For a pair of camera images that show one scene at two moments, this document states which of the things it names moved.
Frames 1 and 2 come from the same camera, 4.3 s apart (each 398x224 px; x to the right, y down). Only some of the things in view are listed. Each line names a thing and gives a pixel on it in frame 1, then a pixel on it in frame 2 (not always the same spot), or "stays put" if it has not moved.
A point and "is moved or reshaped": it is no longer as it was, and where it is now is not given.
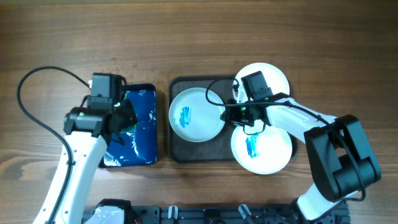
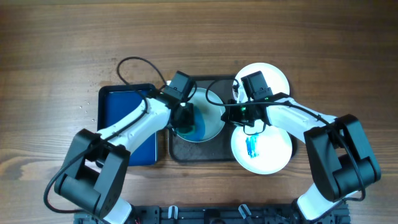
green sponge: x=129 y=129 is moved or reshaped
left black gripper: x=130 y=119 to x=189 y=112
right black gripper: x=233 y=115 stays put
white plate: x=266 y=153 stays put
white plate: x=277 y=79 stays put
